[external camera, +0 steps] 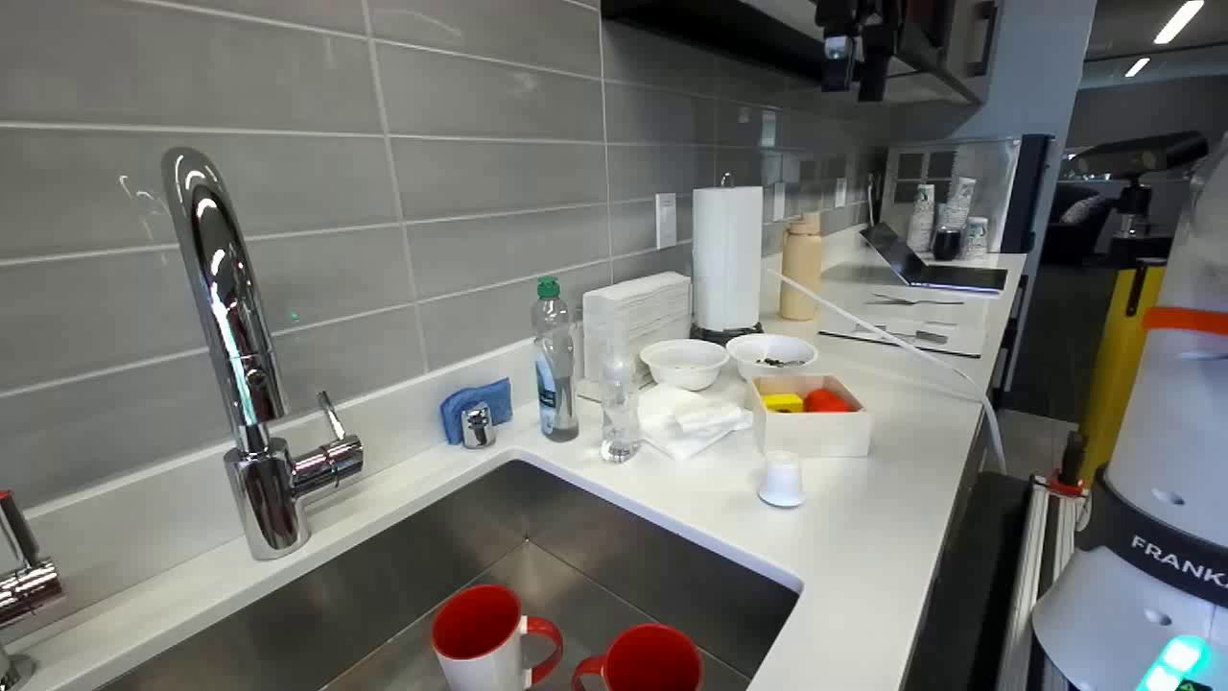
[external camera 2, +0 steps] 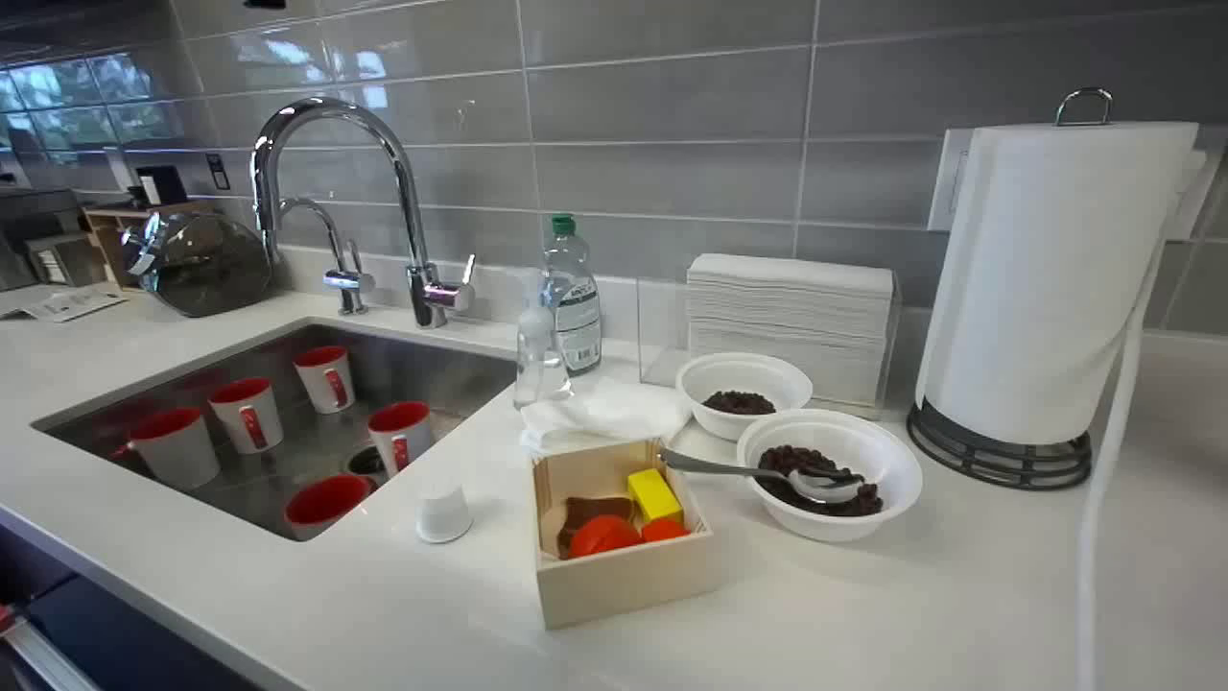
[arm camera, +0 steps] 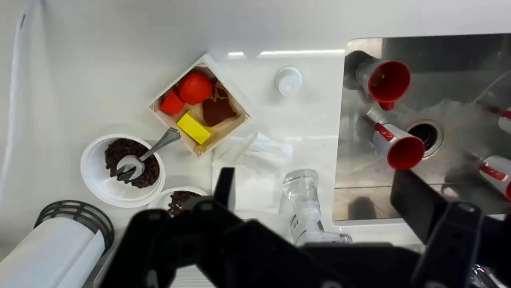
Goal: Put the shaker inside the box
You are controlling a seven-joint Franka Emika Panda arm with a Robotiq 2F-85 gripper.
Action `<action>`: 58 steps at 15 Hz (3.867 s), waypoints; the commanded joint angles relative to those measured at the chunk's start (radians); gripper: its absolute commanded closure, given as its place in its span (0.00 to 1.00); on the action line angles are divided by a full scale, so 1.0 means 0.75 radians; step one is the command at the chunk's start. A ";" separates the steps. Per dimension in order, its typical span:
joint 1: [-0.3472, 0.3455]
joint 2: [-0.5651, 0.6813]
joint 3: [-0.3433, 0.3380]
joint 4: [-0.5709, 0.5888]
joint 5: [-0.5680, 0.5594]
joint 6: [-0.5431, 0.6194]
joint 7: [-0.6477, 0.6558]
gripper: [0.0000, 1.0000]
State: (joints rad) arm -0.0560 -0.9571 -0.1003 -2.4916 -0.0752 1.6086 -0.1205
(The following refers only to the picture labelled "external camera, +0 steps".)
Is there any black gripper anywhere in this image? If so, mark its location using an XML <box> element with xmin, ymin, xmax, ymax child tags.
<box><xmin>810</xmin><ymin>0</ymin><xmax>907</xmax><ymax>109</ymax></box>

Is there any white cup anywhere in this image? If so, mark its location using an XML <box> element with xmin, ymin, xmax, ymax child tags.
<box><xmin>755</xmin><ymin>454</ymin><xmax>806</xmax><ymax>516</ymax></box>

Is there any light wooden box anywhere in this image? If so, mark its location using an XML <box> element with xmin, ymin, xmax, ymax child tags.
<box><xmin>753</xmin><ymin>372</ymin><xmax>881</xmax><ymax>463</ymax></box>

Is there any white mug red inside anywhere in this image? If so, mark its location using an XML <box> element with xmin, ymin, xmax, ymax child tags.
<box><xmin>570</xmin><ymin>624</ymin><xmax>707</xmax><ymax>691</ymax></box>
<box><xmin>430</xmin><ymin>580</ymin><xmax>570</xmax><ymax>691</ymax></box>

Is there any dark upper cabinet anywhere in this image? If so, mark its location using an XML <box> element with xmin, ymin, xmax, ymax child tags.
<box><xmin>600</xmin><ymin>0</ymin><xmax>1001</xmax><ymax>113</ymax></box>

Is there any white plastic bottle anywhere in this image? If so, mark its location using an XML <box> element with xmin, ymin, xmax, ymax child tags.
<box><xmin>902</xmin><ymin>181</ymin><xmax>941</xmax><ymax>257</ymax></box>
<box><xmin>946</xmin><ymin>172</ymin><xmax>983</xmax><ymax>236</ymax></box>

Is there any beige bottle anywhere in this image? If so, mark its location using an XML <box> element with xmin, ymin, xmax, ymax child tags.
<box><xmin>780</xmin><ymin>209</ymin><xmax>831</xmax><ymax>328</ymax></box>

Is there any white paper towel roll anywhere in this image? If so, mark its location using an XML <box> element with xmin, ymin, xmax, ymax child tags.
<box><xmin>690</xmin><ymin>184</ymin><xmax>767</xmax><ymax>333</ymax></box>

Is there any black laptop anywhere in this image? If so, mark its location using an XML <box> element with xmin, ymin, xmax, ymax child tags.
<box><xmin>859</xmin><ymin>222</ymin><xmax>1015</xmax><ymax>295</ymax></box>

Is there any large white bowl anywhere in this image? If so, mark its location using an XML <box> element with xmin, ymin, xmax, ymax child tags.
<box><xmin>723</xmin><ymin>332</ymin><xmax>823</xmax><ymax>386</ymax></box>

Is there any red toy tomato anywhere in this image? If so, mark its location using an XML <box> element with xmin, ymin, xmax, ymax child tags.
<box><xmin>801</xmin><ymin>386</ymin><xmax>859</xmax><ymax>417</ymax></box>

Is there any white napkin stack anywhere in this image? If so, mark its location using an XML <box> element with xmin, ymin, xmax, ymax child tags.
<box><xmin>580</xmin><ymin>268</ymin><xmax>695</xmax><ymax>387</ymax></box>

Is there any small white bowl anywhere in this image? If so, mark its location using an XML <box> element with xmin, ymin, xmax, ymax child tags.
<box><xmin>636</xmin><ymin>333</ymin><xmax>735</xmax><ymax>392</ymax></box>

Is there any white crumpled cloth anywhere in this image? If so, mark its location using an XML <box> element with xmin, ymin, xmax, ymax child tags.
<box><xmin>634</xmin><ymin>382</ymin><xmax>755</xmax><ymax>464</ymax></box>

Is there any clear drinking glass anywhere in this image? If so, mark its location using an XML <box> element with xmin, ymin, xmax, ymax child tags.
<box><xmin>600</xmin><ymin>350</ymin><xmax>646</xmax><ymax>469</ymax></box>

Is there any green capped water bottle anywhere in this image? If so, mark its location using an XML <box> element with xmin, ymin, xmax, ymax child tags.
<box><xmin>531</xmin><ymin>274</ymin><xmax>583</xmax><ymax>447</ymax></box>

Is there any dark base cabinet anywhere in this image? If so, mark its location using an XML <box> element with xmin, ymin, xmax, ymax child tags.
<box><xmin>900</xmin><ymin>420</ymin><xmax>1034</xmax><ymax>691</ymax></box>

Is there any small chrome stopper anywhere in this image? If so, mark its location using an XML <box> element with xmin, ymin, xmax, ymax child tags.
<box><xmin>461</xmin><ymin>399</ymin><xmax>498</xmax><ymax>454</ymax></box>

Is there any blue sponge holder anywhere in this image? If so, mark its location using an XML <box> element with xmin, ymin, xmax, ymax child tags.
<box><xmin>439</xmin><ymin>376</ymin><xmax>516</xmax><ymax>448</ymax></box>

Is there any stainless steel sink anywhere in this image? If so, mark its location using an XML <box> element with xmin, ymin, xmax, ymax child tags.
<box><xmin>102</xmin><ymin>456</ymin><xmax>801</xmax><ymax>691</ymax></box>

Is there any tall chrome faucet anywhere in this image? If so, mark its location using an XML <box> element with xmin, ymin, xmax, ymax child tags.
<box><xmin>163</xmin><ymin>148</ymin><xmax>370</xmax><ymax>566</ymax></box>

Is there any small chrome tap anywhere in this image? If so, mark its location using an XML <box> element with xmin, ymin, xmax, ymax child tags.
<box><xmin>0</xmin><ymin>488</ymin><xmax>64</xmax><ymax>687</ymax></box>

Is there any white wall outlet plate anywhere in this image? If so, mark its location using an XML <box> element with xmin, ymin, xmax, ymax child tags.
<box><xmin>652</xmin><ymin>189</ymin><xmax>678</xmax><ymax>255</ymax></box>

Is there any white cable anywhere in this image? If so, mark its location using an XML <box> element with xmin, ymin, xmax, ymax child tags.
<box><xmin>763</xmin><ymin>266</ymin><xmax>1011</xmax><ymax>474</ymax></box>

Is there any black wire towel holder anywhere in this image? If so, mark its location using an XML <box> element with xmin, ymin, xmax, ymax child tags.
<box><xmin>690</xmin><ymin>321</ymin><xmax>767</xmax><ymax>345</ymax></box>

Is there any yellow post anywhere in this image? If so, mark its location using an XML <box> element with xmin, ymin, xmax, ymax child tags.
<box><xmin>1078</xmin><ymin>263</ymin><xmax>1166</xmax><ymax>484</ymax></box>

